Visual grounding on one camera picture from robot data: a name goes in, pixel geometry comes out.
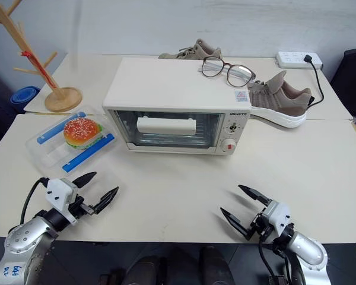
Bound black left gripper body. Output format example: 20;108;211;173
67;194;95;220

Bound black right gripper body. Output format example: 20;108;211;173
249;207;276;239

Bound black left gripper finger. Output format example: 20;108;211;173
72;171;98;189
91;186;120;215

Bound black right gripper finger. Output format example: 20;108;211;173
220;207;253;242
237;184;269;207

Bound cream oven knob red mark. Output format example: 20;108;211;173
221;138;240;154

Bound cream toaster oven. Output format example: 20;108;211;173
102;56;253;156

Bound clear plastic box blue clips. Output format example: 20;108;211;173
25;104;121;175

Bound toy hamburger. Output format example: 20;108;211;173
63;117;105;151

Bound wooden mug tree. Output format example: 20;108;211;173
0;0;83;113

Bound beige sneaker white sole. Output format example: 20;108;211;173
158;38;225;62
247;70;315;129

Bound blue rolled mat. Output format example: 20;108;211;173
11;85;42;105

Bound white power strip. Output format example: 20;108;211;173
275;50;325;70

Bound black chair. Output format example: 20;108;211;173
329;47;356;121

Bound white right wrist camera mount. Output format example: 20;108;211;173
261;199;292;236

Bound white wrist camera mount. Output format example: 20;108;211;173
46;178;80;224
261;199;292;236

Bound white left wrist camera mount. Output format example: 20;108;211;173
46;178;80;224

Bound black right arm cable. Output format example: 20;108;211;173
257;236;278;285

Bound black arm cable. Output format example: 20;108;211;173
257;236;278;285
18;177;50;227

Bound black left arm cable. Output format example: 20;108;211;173
18;177;50;227

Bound glass oven door with handle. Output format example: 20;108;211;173
112;109;226;149

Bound red string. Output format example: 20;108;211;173
20;50;60;90

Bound brown frame eyeglasses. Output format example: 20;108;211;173
197;56;258;88

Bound black plug with cable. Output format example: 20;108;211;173
302;55;326;108

